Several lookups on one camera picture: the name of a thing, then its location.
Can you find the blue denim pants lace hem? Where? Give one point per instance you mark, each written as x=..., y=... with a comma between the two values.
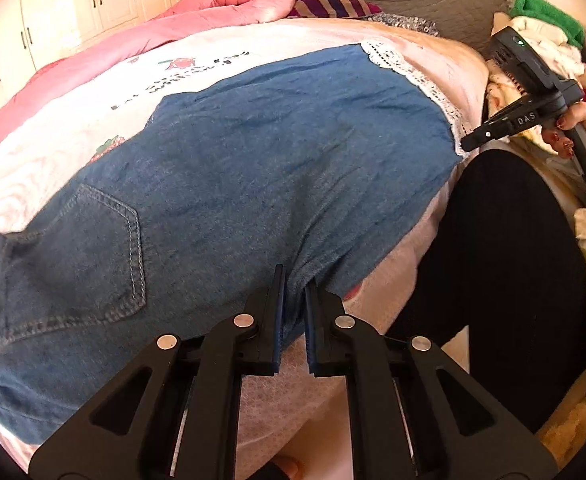
x=321, y=163

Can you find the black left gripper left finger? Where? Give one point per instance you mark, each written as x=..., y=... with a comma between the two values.
x=172, y=412

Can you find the green cloth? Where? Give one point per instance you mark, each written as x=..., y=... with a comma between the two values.
x=543, y=11

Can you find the white glossy wardrobe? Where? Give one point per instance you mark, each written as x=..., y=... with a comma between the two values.
x=35, y=33

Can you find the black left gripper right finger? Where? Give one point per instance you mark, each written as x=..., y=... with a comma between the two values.
x=413, y=412

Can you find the striped purple pillow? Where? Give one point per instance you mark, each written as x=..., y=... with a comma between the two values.
x=333, y=9

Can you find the pink quilt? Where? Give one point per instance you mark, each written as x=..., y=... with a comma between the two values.
x=185, y=18

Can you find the black trousers leg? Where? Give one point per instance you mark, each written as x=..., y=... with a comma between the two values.
x=506, y=267

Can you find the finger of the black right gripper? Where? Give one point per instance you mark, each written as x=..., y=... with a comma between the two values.
x=504, y=123

